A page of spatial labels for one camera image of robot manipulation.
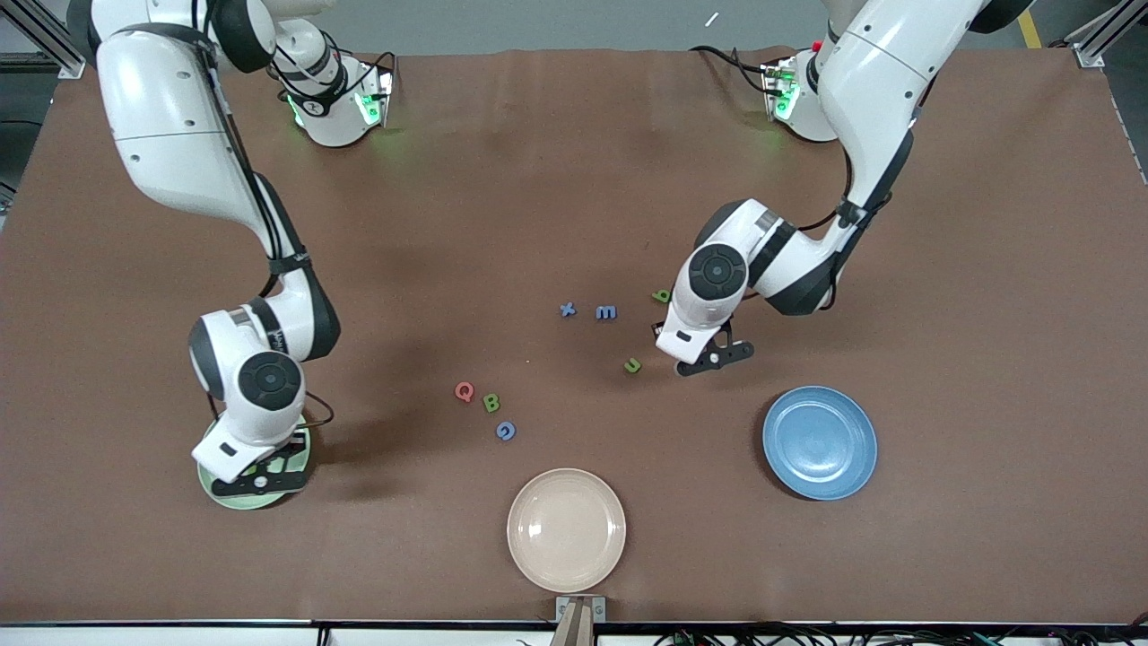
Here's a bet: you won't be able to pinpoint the black base cable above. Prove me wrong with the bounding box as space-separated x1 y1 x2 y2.
274 27 397 91
689 45 783 96

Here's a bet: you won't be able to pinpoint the beige plate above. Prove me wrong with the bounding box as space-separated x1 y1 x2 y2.
507 467 627 593

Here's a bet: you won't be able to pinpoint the white table edge rail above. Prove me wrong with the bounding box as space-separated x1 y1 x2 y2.
0 619 1148 646

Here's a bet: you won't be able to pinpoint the tangled black cables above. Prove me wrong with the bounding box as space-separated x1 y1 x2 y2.
655 621 1148 646

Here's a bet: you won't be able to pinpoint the black left base cable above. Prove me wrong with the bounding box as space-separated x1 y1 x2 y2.
689 45 783 96

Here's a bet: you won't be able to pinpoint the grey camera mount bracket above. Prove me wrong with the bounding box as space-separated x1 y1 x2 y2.
549 595 607 646

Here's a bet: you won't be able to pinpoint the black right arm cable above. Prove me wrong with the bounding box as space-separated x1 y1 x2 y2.
202 0 335 432

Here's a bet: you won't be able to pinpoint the black right base cable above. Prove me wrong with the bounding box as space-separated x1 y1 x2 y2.
274 27 397 91

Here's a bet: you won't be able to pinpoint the brown table mat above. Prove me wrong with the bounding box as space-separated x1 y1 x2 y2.
0 47 1148 624

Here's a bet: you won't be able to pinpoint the blue plate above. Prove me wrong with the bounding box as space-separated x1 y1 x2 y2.
762 386 878 502

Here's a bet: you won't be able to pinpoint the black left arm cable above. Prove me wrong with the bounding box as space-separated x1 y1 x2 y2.
789 81 938 310

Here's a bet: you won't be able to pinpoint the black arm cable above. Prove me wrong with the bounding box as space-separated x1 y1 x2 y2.
789 81 938 310
202 0 335 432

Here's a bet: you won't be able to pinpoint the aluminium frame profile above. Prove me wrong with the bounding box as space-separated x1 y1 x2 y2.
0 0 88 80
1067 0 1148 69

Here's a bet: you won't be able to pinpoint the light green plate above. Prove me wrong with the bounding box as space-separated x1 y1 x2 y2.
196 420 313 511

